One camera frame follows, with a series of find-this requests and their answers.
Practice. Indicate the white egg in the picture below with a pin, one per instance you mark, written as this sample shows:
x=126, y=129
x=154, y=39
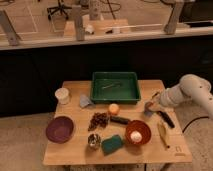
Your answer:
x=136, y=136

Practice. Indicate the black office chair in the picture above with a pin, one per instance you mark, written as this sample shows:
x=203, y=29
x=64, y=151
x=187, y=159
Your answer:
x=61, y=8

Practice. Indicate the white cup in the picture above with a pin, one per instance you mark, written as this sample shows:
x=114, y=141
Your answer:
x=62, y=95

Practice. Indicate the bunch of dark grapes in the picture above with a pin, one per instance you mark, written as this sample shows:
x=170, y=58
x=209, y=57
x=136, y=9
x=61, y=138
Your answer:
x=98, y=119

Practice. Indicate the green sponge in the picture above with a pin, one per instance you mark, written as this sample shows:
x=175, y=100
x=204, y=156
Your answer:
x=111, y=144

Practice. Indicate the dark green cucumber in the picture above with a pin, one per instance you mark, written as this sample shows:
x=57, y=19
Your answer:
x=120, y=120

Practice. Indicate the grey crumpled cloth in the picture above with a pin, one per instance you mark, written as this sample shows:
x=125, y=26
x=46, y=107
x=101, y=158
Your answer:
x=85, y=101

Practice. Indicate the green plastic tray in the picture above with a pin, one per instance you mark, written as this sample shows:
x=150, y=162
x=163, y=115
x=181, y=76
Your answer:
x=115, y=87

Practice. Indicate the purple bowl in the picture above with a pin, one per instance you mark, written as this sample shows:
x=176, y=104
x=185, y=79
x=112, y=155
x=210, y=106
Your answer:
x=60, y=129

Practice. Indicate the orange fruit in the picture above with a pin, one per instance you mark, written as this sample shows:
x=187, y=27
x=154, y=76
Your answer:
x=113, y=109

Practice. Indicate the yellow banana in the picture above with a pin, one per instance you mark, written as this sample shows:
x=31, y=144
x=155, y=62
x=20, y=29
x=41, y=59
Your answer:
x=163, y=134

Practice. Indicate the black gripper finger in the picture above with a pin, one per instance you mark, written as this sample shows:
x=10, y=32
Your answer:
x=166, y=118

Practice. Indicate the red bowl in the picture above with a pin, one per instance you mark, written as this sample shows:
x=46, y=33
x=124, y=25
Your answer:
x=142, y=128

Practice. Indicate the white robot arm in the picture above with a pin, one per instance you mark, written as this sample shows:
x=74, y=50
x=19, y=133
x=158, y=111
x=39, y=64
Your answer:
x=190, y=87

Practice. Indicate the small metal cup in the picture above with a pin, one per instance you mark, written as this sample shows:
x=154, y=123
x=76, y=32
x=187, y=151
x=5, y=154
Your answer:
x=94, y=141

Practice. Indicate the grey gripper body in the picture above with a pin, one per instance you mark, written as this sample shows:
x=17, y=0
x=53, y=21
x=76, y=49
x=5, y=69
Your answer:
x=155, y=103

